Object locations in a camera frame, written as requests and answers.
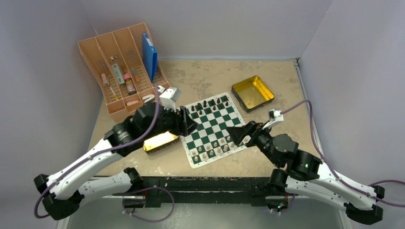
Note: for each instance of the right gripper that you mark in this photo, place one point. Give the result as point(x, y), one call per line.
point(238, 133)

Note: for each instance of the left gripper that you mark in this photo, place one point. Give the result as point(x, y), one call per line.
point(184, 124)

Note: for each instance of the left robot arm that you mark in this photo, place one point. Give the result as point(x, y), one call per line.
point(64, 192)

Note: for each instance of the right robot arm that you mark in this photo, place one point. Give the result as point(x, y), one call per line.
point(299, 172)

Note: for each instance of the green white chess board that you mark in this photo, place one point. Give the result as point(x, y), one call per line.
point(213, 120)

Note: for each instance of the gold tin with pieces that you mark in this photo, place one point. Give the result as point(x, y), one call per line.
point(159, 142)

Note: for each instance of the empty gold tin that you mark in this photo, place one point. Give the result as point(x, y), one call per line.
point(252, 94)

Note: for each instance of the white stapler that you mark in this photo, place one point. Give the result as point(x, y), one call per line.
point(148, 98)

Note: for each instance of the pink cap bottle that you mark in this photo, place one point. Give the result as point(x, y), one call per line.
point(129, 84)

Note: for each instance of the blue folder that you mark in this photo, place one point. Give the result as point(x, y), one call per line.
point(150, 56)

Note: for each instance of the grey green box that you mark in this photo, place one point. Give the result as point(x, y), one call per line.
point(117, 71)

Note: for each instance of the pink eraser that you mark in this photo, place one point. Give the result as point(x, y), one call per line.
point(104, 79)

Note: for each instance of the pink desk organizer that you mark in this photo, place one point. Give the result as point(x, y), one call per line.
point(123, 47)

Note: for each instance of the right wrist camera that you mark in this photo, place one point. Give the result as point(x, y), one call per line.
point(275, 117)

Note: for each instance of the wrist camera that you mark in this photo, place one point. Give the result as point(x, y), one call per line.
point(168, 98)
point(275, 117)

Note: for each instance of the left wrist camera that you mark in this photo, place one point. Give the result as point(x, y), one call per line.
point(168, 98)

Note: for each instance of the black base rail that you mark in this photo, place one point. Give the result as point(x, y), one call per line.
point(255, 191)

